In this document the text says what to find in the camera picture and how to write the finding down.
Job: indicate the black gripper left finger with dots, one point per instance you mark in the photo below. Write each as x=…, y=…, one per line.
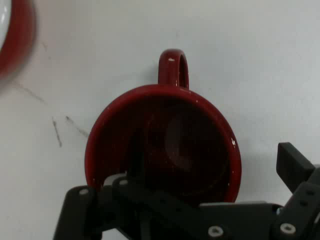
x=130, y=212

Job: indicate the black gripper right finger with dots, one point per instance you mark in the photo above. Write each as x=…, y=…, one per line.
x=300, y=200

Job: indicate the red enamel mug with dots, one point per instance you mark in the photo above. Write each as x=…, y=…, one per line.
x=160, y=125

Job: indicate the red bowl white inside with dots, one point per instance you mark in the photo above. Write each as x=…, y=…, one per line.
x=17, y=37

